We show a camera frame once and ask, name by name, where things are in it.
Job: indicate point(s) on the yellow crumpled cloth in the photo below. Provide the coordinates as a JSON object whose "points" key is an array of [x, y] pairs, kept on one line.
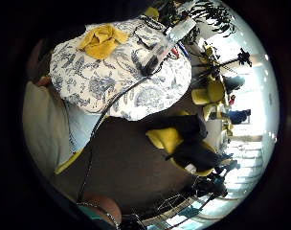
{"points": [[100, 40]]}

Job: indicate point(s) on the yellow chair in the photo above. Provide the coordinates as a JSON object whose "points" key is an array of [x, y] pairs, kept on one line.
{"points": [[164, 139], [209, 92]]}

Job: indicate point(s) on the clear plastic bottle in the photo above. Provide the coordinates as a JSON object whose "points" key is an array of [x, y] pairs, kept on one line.
{"points": [[166, 41]]}

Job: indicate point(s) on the blue pen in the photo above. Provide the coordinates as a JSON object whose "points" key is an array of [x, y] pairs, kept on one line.
{"points": [[184, 50]]}

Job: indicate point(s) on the the person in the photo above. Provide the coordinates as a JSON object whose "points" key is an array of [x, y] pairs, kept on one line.
{"points": [[45, 121]]}

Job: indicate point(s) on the black tripod with camera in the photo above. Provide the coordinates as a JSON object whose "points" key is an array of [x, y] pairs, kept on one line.
{"points": [[239, 59]]}

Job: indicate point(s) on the blue floral white tablecloth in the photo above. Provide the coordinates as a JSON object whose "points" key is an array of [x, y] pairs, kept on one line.
{"points": [[97, 83]]}

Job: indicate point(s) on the small yellow object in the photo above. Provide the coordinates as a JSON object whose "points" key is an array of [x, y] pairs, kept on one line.
{"points": [[151, 13]]}

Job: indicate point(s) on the green leafy plant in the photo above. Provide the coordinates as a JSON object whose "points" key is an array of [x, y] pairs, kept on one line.
{"points": [[212, 16]]}

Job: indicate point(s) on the red pen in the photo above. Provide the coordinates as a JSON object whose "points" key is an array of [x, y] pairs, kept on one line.
{"points": [[174, 52]]}

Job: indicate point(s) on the black eyeglasses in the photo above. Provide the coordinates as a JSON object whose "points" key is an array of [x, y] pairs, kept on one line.
{"points": [[145, 36]]}

